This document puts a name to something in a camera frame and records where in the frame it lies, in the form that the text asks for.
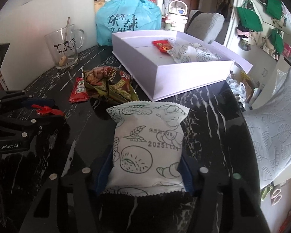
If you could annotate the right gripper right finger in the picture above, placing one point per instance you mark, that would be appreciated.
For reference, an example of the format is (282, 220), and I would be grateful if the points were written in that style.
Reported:
(199, 182)

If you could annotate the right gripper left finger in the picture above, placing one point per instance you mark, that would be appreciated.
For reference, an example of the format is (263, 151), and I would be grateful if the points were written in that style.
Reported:
(88, 189)

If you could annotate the small red candy wrapper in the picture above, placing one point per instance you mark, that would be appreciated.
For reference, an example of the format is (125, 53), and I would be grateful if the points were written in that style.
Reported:
(46, 110)

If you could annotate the white bread pattern packet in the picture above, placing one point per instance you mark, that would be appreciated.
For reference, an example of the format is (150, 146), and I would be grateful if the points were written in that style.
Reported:
(191, 52)

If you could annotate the red cartoon snack packet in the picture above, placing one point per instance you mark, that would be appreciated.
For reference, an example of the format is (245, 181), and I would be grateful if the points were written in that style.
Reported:
(162, 45)

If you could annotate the red ketchup sachet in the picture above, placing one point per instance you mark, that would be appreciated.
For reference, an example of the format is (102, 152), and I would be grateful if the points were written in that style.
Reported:
(79, 93)

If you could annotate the grey leaf pattern chair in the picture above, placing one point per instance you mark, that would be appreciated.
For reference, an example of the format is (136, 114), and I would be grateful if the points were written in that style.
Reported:
(270, 130)

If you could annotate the brown green snack wrapper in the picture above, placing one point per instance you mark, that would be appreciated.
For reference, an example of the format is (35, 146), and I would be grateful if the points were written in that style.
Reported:
(109, 84)

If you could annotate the glass mug with cartoon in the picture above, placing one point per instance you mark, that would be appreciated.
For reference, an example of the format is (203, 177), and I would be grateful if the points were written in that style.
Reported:
(63, 45)

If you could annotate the white foam board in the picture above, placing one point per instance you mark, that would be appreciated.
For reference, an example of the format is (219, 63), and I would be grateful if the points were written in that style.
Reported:
(24, 29)

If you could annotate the white open gift box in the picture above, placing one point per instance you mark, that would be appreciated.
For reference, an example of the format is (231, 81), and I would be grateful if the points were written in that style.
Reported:
(159, 75)

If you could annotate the grey far chair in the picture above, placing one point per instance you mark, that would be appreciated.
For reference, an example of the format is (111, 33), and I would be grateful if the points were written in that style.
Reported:
(204, 26)

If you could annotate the turquoise tied plastic bag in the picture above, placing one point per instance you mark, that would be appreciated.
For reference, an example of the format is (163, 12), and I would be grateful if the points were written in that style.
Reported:
(117, 16)

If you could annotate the white small kettle pot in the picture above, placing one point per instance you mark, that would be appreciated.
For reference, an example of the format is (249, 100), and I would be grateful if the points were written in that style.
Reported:
(177, 16)

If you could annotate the green tote bag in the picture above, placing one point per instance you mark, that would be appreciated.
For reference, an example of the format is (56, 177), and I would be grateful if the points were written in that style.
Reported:
(248, 17)

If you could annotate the dark hanging handbag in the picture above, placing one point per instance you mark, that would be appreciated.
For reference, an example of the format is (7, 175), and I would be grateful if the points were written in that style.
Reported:
(224, 8)

